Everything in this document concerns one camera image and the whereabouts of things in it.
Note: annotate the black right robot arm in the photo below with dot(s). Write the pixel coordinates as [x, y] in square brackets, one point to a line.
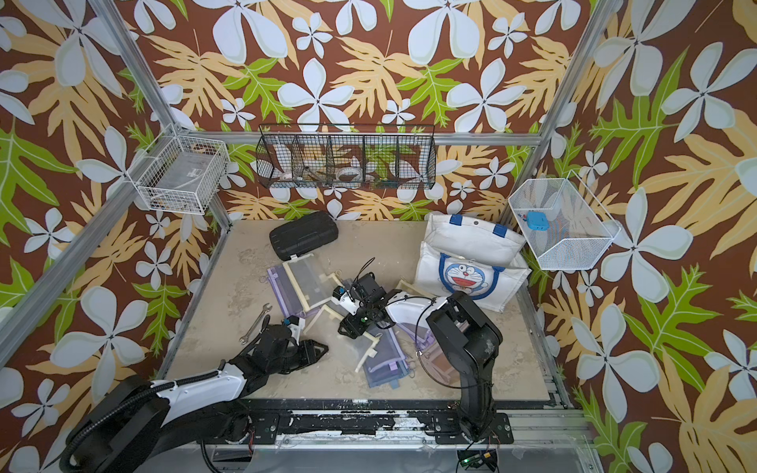
[467, 337]

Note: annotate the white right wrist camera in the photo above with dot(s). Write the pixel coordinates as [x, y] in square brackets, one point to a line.
[344, 299]

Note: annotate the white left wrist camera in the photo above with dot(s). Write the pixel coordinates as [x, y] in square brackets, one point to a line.
[295, 324]

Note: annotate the purple mesh pouch centre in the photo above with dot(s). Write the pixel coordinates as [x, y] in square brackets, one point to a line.
[422, 336]

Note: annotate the purple mesh pouch bottom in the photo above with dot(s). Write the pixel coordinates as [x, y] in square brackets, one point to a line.
[389, 365]

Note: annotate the white hexagonal mesh basket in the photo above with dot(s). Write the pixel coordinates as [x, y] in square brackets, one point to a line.
[581, 228]

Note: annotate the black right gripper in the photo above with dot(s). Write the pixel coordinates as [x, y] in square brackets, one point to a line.
[351, 326]

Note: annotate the white wire basket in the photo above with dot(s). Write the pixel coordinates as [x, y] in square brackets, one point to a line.
[179, 172]

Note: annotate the pink mesh pouch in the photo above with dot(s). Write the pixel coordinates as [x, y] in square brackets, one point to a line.
[435, 361]

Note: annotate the purple mesh pouch left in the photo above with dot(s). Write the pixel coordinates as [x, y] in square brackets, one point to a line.
[285, 293]

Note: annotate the small blue object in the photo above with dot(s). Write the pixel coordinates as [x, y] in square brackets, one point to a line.
[537, 221]

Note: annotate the cream mesh pouch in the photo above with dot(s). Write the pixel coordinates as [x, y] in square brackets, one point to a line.
[352, 353]
[312, 285]
[412, 290]

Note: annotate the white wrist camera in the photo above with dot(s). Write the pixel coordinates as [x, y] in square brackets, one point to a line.
[344, 299]
[295, 324]

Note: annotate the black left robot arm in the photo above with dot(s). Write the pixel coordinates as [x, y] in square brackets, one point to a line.
[139, 419]

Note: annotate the silver open-end wrench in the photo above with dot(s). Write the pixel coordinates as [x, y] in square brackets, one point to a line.
[244, 340]

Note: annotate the white Doraemon canvas bag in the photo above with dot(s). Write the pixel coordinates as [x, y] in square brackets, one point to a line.
[479, 258]

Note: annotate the black wire basket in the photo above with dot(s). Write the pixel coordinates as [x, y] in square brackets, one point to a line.
[383, 156]

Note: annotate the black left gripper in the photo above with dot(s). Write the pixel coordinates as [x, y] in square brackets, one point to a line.
[311, 354]

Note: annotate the black hard zipper case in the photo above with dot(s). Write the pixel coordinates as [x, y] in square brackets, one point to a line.
[299, 237]

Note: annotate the purple mesh pouch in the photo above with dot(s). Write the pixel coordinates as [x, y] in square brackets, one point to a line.
[285, 293]
[422, 336]
[389, 365]

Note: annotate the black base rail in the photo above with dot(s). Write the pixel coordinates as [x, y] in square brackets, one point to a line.
[265, 421]

